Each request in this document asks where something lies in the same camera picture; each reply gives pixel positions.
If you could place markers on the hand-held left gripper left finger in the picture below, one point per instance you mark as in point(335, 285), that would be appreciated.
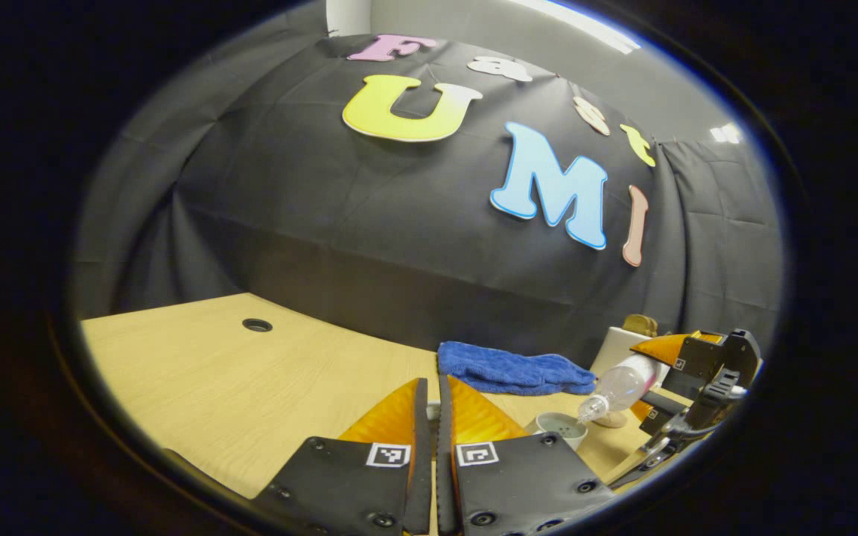
point(421, 476)

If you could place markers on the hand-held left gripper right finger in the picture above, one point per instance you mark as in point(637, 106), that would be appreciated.
point(445, 484)

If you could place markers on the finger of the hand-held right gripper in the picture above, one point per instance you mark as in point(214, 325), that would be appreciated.
point(697, 368)
point(663, 409)

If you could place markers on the clear plastic water bottle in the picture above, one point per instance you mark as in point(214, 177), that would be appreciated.
point(623, 383)

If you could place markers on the round cork coaster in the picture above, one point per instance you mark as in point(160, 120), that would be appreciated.
point(611, 421)

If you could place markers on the white teacup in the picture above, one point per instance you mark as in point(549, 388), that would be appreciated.
point(574, 439)

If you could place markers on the brown bread slice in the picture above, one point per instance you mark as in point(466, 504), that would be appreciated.
point(652, 327)
point(634, 324)

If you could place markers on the white toaster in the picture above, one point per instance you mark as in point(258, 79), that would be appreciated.
point(611, 350)

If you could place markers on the blue towel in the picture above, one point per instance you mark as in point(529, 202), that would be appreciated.
point(511, 368)

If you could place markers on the black table grommet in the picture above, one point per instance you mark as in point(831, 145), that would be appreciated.
point(258, 324)

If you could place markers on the small ceiling light panel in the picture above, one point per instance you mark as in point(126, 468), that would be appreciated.
point(725, 133)

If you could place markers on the black backdrop cloth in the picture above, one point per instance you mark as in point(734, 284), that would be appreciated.
point(325, 223)

